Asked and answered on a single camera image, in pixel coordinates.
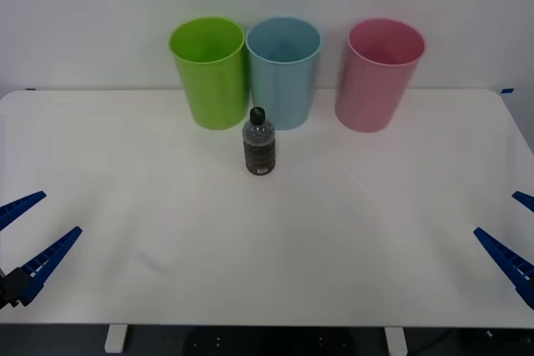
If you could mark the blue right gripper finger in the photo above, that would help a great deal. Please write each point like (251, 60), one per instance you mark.
(511, 262)
(526, 201)

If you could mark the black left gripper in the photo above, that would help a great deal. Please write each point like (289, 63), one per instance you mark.
(3, 289)

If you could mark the dark plastic bottle black cap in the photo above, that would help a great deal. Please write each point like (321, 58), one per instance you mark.
(259, 156)

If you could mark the white table leg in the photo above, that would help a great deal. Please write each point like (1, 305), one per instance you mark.
(115, 338)
(395, 340)

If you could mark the pink plastic bin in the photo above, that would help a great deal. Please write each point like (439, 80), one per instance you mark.
(367, 93)

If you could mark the green plastic bin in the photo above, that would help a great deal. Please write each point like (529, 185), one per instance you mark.
(213, 89)

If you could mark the pale blue plastic bin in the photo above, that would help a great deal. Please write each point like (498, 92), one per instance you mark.
(283, 93)

